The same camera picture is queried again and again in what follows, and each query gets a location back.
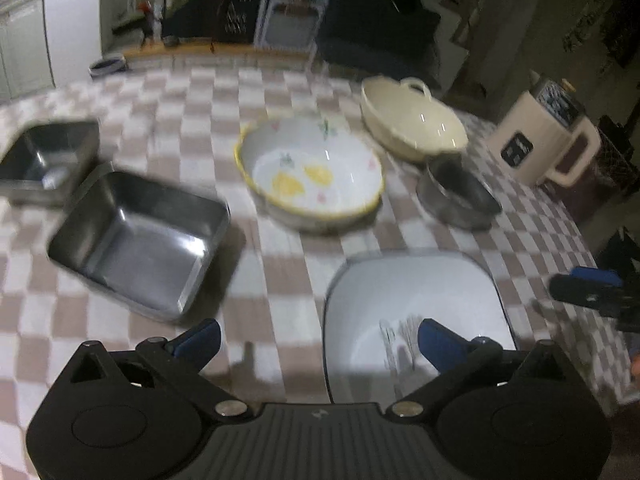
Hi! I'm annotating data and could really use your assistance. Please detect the white kitchen cabinets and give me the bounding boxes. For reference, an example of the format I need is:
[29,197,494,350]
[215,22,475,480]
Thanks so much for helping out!
[0,0,56,107]

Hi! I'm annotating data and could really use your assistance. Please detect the cream dish with handles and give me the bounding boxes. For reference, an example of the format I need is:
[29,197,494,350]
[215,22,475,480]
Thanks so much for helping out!
[360,76,470,164]

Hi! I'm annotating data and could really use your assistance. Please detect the white toy kitchen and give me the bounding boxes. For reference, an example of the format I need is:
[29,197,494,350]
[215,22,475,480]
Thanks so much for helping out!
[253,0,334,55]

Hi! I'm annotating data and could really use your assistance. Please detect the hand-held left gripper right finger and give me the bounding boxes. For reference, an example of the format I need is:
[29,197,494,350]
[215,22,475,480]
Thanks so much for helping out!
[385,318,576,420]

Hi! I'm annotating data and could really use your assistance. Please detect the black chalkboard cabinet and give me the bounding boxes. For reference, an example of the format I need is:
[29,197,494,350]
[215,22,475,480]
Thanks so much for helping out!
[161,0,266,46]

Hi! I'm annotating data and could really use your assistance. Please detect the dark round trash bin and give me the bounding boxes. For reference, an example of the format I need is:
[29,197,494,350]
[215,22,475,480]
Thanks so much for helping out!
[88,56,126,79]

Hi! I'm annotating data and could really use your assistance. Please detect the checkered tablecloth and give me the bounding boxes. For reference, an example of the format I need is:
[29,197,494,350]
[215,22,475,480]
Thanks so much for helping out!
[0,57,636,480]

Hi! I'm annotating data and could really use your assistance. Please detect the steel square tray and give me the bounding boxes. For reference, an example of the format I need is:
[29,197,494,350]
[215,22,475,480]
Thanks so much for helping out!
[0,121,101,207]
[47,162,232,324]

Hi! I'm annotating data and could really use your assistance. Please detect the cream kitchen appliance with handle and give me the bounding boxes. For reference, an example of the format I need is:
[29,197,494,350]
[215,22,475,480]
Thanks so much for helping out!
[486,72,602,189]

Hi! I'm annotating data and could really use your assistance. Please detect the floral bowl with yellow rim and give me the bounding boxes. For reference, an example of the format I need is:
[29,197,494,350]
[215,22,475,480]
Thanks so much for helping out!
[234,117,386,234]

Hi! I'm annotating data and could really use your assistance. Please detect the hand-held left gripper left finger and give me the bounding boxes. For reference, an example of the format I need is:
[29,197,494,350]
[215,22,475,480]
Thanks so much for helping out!
[67,318,253,420]

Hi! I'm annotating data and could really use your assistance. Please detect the chair with dark cloth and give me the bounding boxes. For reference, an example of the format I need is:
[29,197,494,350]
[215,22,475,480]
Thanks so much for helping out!
[319,0,443,82]

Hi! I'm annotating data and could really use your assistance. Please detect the white square plate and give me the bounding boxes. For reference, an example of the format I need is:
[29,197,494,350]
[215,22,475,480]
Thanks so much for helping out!
[322,250,519,407]

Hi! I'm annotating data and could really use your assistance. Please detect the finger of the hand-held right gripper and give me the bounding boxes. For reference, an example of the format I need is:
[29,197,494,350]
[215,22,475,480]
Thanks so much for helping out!
[549,267,624,319]

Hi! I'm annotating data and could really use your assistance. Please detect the round steel bowl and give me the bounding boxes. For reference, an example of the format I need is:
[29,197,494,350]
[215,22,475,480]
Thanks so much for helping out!
[416,154,503,231]

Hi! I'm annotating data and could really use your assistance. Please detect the white refrigerator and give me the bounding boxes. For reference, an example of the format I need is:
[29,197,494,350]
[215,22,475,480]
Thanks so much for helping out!
[42,0,105,89]

